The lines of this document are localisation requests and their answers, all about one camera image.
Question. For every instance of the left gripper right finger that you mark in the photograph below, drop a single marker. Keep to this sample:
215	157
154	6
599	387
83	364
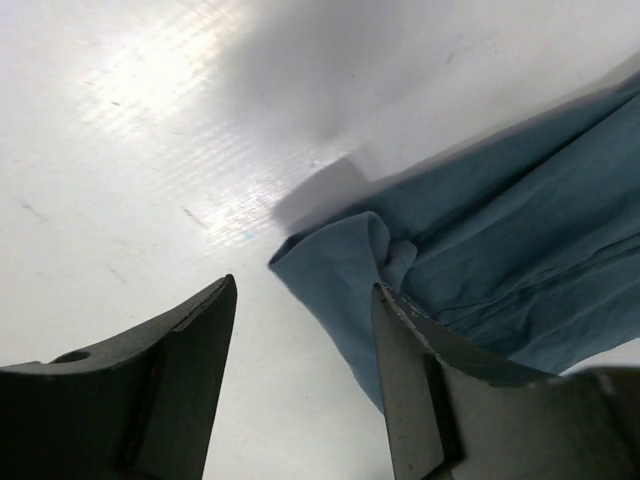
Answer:
454	410

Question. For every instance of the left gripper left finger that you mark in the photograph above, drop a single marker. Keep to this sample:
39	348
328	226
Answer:
139	405

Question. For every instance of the dark teal t-shirt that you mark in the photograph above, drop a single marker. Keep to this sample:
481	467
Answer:
527	245

